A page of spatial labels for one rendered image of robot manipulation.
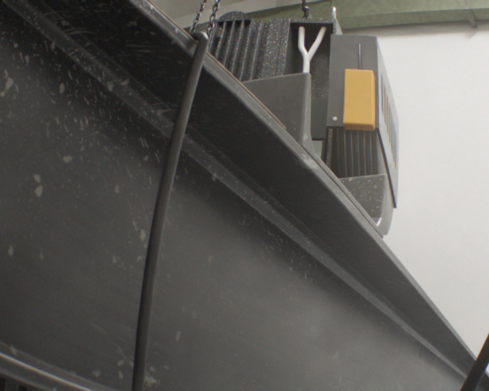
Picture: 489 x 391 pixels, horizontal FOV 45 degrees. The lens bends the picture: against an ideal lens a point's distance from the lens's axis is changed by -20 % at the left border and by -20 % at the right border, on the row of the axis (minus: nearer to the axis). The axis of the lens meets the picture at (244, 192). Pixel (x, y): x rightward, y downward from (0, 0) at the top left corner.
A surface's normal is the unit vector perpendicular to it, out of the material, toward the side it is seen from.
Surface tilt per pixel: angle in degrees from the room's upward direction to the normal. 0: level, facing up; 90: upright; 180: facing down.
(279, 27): 90
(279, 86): 90
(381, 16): 180
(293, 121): 90
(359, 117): 90
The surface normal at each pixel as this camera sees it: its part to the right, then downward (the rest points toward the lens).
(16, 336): 0.86, -0.08
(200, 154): 0.73, 0.28
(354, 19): -0.15, 0.91
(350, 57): -0.29, -0.42
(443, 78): -0.50, -0.41
